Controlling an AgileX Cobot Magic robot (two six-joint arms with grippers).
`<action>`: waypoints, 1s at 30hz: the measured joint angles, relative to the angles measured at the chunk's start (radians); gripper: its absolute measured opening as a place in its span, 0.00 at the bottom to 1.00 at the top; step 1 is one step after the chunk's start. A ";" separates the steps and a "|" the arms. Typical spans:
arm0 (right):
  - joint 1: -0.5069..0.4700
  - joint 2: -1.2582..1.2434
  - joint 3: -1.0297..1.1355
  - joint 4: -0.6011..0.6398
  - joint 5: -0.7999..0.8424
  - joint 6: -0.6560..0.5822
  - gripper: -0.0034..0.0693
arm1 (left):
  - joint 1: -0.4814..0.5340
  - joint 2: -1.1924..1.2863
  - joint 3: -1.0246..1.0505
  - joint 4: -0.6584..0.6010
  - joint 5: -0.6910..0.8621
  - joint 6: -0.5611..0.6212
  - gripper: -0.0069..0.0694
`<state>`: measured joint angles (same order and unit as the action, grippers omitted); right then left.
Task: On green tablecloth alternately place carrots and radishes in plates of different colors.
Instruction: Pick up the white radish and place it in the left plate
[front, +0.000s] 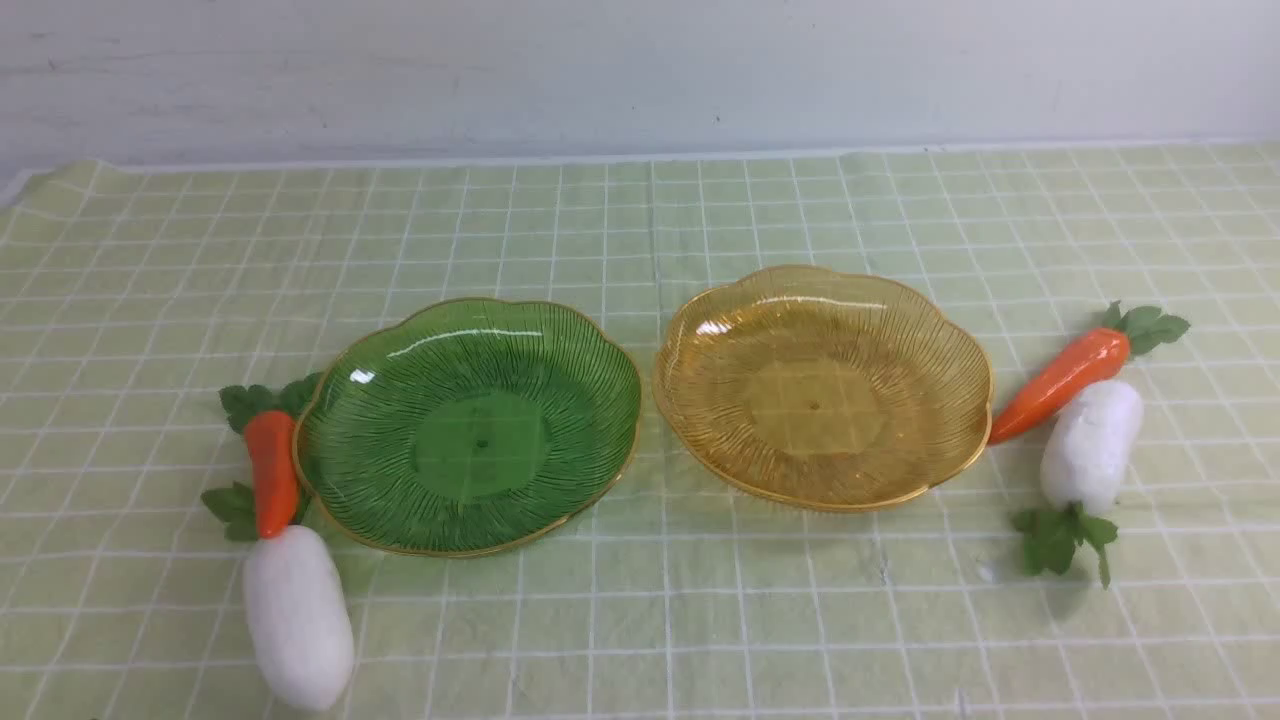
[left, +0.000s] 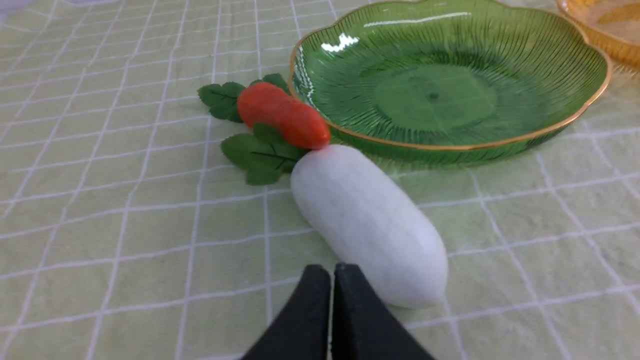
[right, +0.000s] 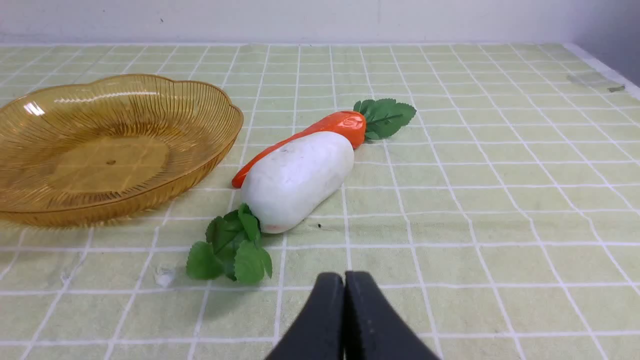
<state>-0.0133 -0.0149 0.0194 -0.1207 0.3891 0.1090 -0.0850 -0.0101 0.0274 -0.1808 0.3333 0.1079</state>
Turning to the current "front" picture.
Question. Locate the toy carrot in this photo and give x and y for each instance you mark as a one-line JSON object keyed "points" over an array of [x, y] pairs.
{"points": [[266, 421], [1097, 355]]}

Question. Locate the white toy radish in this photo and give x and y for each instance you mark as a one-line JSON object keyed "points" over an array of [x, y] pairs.
{"points": [[1082, 468], [294, 605]]}

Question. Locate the amber ribbed plastic plate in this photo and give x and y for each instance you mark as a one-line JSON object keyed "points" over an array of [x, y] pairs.
{"points": [[831, 391]]}

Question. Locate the green ribbed plastic plate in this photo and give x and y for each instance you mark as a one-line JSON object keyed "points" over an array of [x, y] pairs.
{"points": [[469, 428]]}

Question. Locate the green checkered tablecloth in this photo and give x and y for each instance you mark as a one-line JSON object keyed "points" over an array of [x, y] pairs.
{"points": [[130, 298]]}

